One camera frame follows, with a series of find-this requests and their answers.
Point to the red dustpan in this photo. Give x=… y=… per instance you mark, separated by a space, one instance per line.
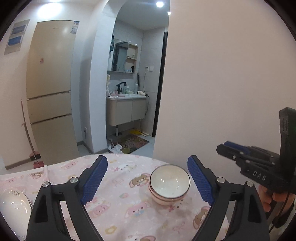
x=38 y=164

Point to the bathroom vanity cabinet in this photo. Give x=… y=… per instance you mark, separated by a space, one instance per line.
x=125 y=108

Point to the beige three-door refrigerator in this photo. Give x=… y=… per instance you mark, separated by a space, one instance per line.
x=48 y=90

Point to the bathroom mirror cabinet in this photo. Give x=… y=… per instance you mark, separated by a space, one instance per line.
x=124 y=57

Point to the person's right hand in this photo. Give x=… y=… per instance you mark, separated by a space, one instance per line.
x=266 y=199

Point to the carrot bowl with rabbit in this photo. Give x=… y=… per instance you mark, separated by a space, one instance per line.
x=153 y=193

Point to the white hair dryer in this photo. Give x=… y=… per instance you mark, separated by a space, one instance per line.
x=142 y=93

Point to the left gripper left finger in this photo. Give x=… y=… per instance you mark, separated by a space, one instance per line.
x=47 y=221

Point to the large life white plate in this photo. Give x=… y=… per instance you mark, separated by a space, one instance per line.
x=16 y=210

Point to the colourful bathroom floor mat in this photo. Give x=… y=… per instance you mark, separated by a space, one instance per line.
x=131 y=143

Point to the white bowl black rim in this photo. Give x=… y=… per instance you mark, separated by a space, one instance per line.
x=170 y=181

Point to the black faucet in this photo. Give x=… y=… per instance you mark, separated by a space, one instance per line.
x=121 y=88

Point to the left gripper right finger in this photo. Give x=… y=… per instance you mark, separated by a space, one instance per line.
x=248 y=220

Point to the pink carrot pattern bowl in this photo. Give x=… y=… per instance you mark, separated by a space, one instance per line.
x=166 y=202

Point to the wall electrical panel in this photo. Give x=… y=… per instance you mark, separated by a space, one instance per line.
x=16 y=37

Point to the pink cartoon tablecloth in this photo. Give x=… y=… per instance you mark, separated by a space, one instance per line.
x=123 y=208

